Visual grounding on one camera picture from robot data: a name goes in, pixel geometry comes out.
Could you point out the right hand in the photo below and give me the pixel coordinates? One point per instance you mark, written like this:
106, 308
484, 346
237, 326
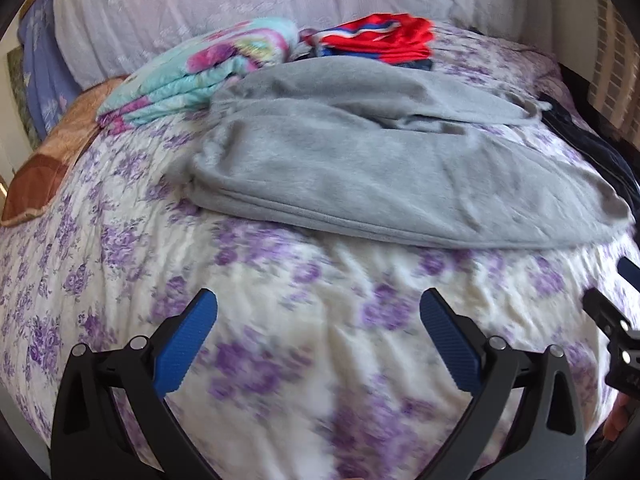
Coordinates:
618, 418

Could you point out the orange brown pillow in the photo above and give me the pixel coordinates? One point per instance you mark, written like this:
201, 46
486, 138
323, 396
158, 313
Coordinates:
34, 187

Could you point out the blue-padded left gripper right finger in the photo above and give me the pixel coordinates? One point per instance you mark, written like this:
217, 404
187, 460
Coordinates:
545, 440

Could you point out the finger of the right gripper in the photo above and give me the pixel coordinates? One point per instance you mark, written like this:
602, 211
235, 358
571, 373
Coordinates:
606, 316
629, 271

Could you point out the purple floral bedspread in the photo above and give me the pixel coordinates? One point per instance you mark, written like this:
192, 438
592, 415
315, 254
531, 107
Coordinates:
318, 366

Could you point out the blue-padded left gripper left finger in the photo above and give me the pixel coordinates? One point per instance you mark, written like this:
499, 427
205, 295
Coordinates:
89, 440

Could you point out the beige checkered curtain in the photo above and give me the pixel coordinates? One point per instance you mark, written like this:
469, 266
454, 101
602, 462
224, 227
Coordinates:
614, 87

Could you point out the grey fleece pants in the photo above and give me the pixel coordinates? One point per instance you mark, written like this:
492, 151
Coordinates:
360, 148

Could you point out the folded teal floral quilt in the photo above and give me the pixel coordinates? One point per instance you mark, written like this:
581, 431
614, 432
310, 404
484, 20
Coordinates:
185, 77

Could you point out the dark navy clothes pile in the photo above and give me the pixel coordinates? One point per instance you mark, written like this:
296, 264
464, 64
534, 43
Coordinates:
608, 162

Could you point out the blue floral pillow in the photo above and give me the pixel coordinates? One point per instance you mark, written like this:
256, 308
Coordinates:
50, 87

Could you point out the red white blue folded garment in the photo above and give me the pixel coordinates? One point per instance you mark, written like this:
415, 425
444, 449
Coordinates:
397, 39

